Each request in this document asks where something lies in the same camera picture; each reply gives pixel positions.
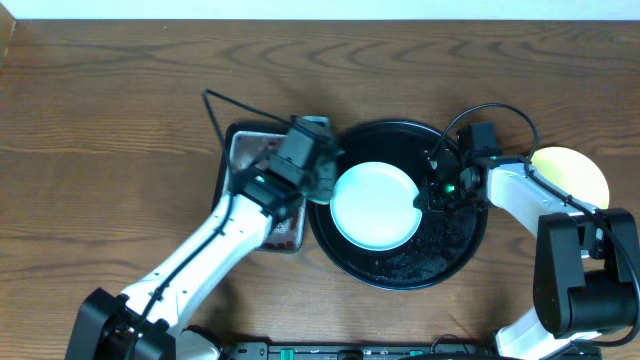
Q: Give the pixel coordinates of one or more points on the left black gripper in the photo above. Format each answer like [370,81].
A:
[331,176]

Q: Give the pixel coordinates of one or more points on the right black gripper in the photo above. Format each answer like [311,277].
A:
[428,201]

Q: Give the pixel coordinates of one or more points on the light blue plate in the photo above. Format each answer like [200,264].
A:
[373,206]

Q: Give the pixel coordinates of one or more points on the yellow plate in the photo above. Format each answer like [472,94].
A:
[574,173]

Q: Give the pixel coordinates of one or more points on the green yellow sponge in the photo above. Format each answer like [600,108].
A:
[322,198]

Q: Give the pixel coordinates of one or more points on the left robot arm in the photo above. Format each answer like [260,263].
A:
[147,319]

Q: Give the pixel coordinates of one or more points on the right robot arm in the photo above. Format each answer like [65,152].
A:
[586,275]

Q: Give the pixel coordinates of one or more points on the rectangular metal baking tray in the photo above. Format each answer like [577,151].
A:
[245,150]

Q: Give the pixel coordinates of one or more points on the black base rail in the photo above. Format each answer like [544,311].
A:
[193,345]

